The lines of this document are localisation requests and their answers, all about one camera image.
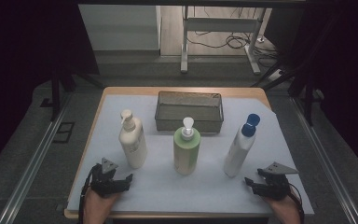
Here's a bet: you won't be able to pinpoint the green pump bottle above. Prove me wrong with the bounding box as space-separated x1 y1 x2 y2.
172 116 201 176

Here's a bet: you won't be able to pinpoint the black floor cables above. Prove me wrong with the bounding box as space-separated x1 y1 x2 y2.
187 29 278 68

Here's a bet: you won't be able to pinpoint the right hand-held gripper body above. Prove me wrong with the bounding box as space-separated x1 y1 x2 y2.
258 161 299 201

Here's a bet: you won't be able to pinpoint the white table sheet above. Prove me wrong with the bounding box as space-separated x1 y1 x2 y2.
66 93 315 216

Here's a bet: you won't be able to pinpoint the white metal desk frame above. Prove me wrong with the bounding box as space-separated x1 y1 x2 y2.
180 6 267 76

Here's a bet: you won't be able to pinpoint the aluminium floor rail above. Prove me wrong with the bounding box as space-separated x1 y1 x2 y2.
290 96 358 224
0 92 73 224

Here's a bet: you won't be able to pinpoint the black metal stand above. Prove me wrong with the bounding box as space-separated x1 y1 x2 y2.
49 66 106 122
251 15 325 127

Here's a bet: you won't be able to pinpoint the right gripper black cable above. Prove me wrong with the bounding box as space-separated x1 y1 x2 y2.
288 183 306 224

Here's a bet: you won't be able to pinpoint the person's right hand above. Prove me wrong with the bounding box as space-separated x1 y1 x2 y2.
262 194 302 218

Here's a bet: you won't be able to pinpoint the cream pump bottle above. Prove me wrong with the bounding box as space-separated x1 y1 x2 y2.
118 108 148 170

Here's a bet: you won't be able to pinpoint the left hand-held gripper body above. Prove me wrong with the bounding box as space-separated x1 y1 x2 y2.
89 157 131 198

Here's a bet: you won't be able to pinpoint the white bottle with blue cap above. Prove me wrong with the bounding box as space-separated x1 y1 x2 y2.
223 113 261 178

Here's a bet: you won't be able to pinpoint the white cabinet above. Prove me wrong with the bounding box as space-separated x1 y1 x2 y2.
78 4 162 51

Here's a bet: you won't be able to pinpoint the white power strip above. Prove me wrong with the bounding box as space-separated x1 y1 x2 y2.
268 69 286 82

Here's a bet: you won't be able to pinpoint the grey metal mesh basket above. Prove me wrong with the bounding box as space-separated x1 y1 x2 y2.
154 91 225 134

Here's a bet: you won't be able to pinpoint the person's left hand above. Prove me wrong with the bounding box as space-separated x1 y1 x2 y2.
83 187 121 218

